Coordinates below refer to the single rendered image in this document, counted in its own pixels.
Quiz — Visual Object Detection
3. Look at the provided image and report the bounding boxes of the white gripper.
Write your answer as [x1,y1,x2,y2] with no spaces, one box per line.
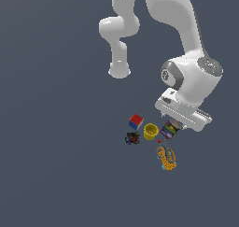
[154,87,214,133]

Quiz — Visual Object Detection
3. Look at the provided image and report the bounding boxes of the orange and teal scissors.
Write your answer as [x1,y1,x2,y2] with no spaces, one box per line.
[156,138,177,172]

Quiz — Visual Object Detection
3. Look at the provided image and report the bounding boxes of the dark multicoloured toy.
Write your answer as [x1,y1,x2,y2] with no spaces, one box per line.
[124,131,141,146]

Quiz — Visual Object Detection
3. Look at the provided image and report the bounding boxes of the yellow cup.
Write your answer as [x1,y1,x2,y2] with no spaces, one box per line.
[143,122,160,141]

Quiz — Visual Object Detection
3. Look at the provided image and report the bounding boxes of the red and blue puzzle cube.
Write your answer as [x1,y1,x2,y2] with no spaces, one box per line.
[128,113,145,132]

